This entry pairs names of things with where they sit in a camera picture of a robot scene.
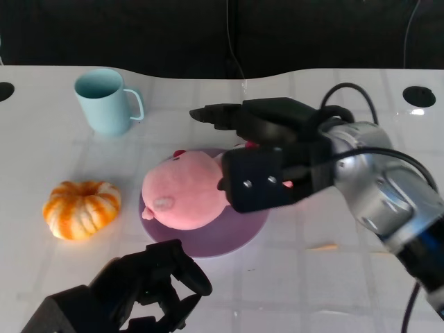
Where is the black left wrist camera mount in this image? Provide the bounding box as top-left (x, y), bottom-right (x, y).
top-left (20, 284), bottom-right (105, 333)

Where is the light blue mug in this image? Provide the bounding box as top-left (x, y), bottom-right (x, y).
top-left (74, 68), bottom-right (145, 137)

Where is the round purple plate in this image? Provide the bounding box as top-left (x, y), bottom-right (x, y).
top-left (138, 147), bottom-right (271, 258)

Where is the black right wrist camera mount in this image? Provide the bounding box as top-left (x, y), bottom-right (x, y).
top-left (217, 146), bottom-right (296, 213)

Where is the black table grommet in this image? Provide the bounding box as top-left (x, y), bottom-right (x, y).
top-left (0, 81), bottom-right (15, 103)
top-left (402, 85), bottom-right (436, 107)

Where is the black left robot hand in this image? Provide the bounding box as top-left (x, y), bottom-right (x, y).
top-left (86, 239), bottom-right (213, 333)

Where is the thin hanging black cable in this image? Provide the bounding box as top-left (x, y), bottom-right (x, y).
top-left (403, 0), bottom-right (420, 69)
top-left (224, 0), bottom-right (246, 79)

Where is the pink plush doll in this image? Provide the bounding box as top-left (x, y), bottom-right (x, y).
top-left (141, 138), bottom-right (295, 230)

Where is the black backdrop cloth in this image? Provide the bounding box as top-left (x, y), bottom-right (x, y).
top-left (0, 0), bottom-right (444, 80)

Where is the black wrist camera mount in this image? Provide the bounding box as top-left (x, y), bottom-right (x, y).
top-left (20, 284), bottom-right (105, 333)
top-left (217, 146), bottom-right (296, 213)

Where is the orange white striped pumpkin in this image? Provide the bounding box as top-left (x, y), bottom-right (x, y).
top-left (42, 180), bottom-right (122, 241)

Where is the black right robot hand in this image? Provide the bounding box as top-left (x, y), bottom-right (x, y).
top-left (189, 98), bottom-right (334, 203)

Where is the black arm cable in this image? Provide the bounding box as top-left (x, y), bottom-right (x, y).
top-left (317, 82), bottom-right (381, 126)
top-left (287, 147), bottom-right (442, 194)

